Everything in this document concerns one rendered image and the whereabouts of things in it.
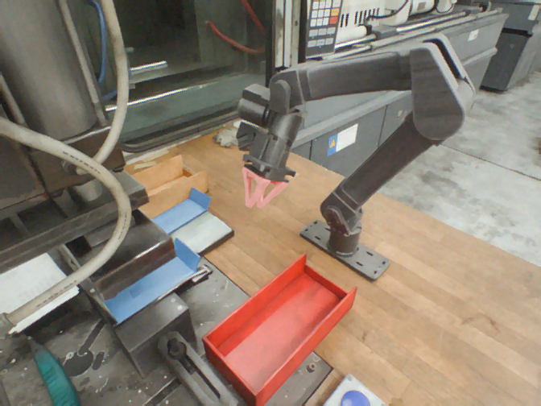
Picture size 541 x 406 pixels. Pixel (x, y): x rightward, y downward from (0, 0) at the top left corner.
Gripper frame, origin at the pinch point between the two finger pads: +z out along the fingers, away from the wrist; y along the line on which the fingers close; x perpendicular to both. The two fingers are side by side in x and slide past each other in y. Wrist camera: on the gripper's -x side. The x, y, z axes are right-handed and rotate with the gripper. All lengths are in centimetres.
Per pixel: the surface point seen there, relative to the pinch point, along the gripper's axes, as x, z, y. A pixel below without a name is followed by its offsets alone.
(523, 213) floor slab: 19, -17, -233
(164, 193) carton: -22.5, 8.8, 7.0
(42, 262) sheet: -18.7, 23.7, 30.3
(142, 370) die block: 12.0, 23.8, 22.8
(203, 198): -17.3, 7.1, -0.4
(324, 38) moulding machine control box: -50, -51, -56
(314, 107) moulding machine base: -63, -27, -82
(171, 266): 2.2, 12.2, 16.6
